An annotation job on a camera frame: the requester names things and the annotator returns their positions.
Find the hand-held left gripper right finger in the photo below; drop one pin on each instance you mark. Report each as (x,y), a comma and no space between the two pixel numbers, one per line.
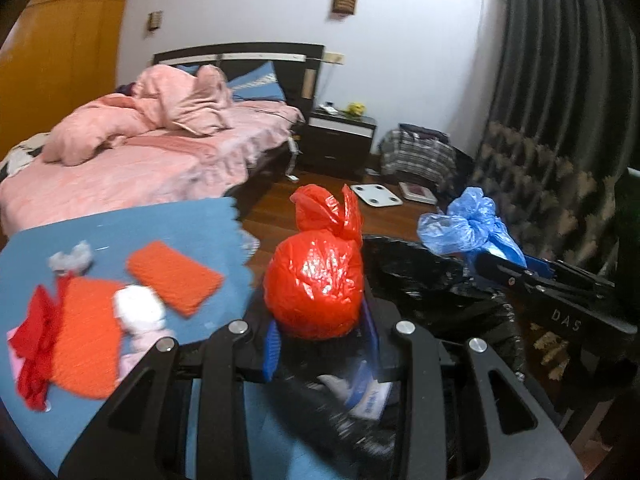
(371,332)

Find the large blue pillow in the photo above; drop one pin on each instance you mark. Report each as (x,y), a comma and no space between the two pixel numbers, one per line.
(260,82)

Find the blue and white packet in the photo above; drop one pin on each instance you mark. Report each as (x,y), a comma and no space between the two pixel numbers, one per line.
(370,395)

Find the pink topped bathroom scale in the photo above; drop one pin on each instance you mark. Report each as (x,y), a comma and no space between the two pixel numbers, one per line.
(417,191)

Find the pink quilt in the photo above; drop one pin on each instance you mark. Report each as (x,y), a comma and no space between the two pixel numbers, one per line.
(165,105)

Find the red cloth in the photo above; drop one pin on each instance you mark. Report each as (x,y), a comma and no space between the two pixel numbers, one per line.
(35,340)

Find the large orange sponge cloth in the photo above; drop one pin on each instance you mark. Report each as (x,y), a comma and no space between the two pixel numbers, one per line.
(85,340)

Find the red plastic bag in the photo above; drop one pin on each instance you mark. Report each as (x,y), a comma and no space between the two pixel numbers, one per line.
(312,280)

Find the black lined trash bin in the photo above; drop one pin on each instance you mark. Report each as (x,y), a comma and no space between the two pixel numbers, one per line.
(425,280)

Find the pink bed sheet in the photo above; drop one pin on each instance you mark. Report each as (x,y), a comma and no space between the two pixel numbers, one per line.
(150,170)

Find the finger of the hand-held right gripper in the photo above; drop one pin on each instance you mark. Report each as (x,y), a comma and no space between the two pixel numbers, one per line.
(505,267)
(541,266)

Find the wooden wardrobe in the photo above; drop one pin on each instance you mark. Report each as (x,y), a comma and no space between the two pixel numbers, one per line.
(60,50)

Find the dark patterned curtain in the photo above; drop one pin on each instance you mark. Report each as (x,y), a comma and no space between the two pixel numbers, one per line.
(540,60)

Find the small orange sponge cloth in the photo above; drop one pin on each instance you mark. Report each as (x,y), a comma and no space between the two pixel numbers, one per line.
(172,275)

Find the small wall lamp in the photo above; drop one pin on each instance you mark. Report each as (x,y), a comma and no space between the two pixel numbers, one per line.
(155,21)

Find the dark wooden bed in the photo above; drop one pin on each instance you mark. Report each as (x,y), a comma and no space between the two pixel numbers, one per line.
(295,72)

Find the small blue pillow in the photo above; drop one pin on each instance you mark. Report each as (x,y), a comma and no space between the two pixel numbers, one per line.
(187,68)

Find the blue table cloth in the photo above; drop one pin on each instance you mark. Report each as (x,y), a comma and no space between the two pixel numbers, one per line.
(190,230)

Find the blue plastic bag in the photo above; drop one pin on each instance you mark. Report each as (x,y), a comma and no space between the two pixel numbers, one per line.
(465,225)

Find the yellow toy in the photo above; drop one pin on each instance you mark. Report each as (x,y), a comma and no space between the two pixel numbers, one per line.
(356,109)

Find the beige wall socket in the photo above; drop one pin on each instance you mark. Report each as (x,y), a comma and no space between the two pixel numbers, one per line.
(334,58)

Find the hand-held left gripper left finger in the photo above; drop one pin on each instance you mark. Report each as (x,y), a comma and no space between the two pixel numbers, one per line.
(270,350)

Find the white box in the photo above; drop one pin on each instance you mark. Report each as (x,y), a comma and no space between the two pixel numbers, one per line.
(329,108)

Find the black and white cloth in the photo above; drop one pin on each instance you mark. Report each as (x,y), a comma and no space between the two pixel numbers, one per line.
(17,157)

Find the white tissue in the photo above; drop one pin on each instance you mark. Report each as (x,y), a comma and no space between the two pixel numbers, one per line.
(140,310)

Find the large wall lamp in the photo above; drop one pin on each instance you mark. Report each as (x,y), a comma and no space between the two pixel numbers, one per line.
(345,1)

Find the plaid bag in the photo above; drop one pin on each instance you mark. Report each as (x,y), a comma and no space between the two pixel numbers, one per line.
(417,155)

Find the white bathroom scale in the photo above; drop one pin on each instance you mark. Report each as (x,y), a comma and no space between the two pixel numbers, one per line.
(376,195)

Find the grey crumpled tissue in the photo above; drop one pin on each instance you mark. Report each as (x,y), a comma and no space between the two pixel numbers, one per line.
(70,259)

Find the dark nightstand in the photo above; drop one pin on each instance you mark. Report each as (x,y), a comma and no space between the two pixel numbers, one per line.
(330,145)

